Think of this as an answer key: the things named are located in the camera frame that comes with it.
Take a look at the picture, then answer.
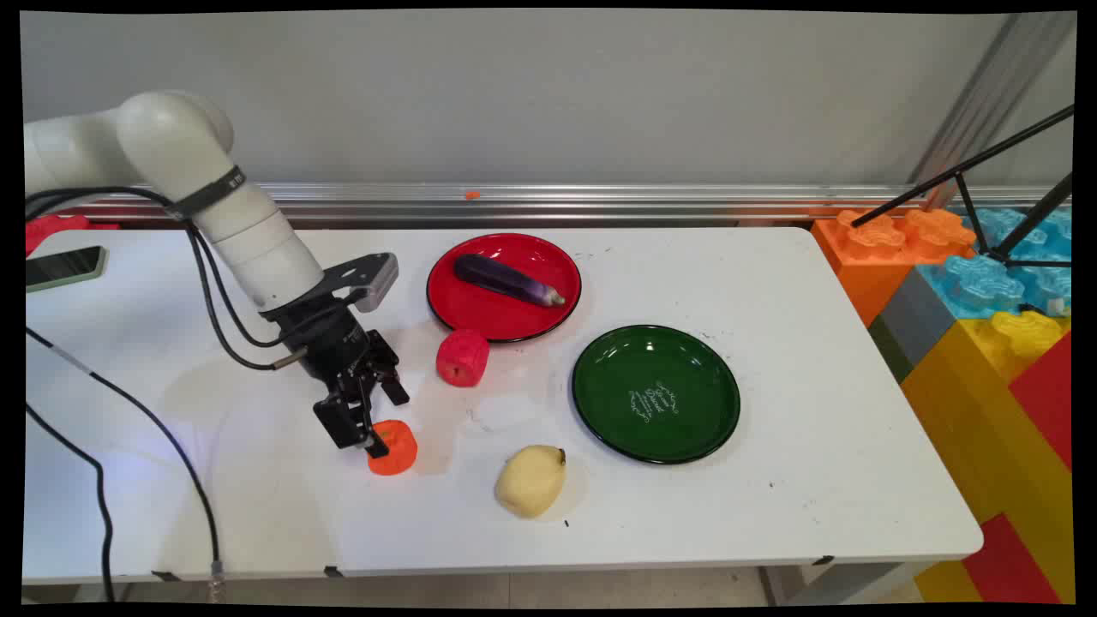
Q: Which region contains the red block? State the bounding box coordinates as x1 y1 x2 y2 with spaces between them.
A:
26 214 121 256

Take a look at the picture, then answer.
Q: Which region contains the grey table leg frame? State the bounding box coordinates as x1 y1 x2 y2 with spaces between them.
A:
758 563 935 606

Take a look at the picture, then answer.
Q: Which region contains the pale yellow toy pear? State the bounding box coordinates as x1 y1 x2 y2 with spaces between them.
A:
494 444 568 519

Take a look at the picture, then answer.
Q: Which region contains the large yellow toy brick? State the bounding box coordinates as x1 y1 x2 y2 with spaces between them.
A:
900 310 1074 605

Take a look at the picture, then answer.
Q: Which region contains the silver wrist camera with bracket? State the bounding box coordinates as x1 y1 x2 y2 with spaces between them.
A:
322 252 400 314

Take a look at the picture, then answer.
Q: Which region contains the dark green plate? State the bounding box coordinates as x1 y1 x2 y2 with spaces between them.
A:
571 324 742 466

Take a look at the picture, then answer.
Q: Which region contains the black cable with white band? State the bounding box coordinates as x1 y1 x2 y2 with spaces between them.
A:
24 187 303 602

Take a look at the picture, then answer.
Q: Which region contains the large blue toy brick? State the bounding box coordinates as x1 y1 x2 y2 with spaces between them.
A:
917 207 1074 320

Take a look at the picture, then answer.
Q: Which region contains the slanted aluminium post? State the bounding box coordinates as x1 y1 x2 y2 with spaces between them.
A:
908 13 1076 211

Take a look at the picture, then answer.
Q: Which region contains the black tripod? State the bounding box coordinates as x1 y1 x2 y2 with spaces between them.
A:
851 103 1075 269

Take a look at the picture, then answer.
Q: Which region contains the orange toy fruit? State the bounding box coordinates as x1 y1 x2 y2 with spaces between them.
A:
367 419 419 476

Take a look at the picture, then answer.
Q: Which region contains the large orange toy brick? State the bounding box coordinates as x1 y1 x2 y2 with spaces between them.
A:
810 208 978 327

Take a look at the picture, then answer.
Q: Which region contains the smartphone with green case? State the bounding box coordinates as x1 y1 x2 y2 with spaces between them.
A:
26 245 108 294

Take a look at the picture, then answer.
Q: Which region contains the black velcro strap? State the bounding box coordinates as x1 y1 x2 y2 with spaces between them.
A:
167 165 248 222

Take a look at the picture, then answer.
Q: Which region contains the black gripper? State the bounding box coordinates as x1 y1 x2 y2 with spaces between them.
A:
261 291 411 459

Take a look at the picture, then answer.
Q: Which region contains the purple toy eggplant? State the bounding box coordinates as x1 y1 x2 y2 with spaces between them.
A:
453 253 567 309

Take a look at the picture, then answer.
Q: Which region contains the large red toy brick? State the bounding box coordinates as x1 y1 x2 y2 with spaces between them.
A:
1009 332 1074 471
960 512 1064 605

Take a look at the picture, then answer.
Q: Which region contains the red plate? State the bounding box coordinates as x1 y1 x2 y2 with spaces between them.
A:
426 232 583 344

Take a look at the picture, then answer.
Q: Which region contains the plain black cable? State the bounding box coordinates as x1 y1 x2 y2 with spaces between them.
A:
24 187 311 602

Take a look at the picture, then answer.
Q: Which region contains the large grey toy brick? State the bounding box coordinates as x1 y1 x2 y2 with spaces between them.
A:
868 270 957 383

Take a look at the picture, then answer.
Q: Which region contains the aluminium rail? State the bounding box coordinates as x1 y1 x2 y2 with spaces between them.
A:
77 183 1072 229

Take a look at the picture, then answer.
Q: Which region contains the red toy apple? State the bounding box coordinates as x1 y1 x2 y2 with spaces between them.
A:
435 329 491 388

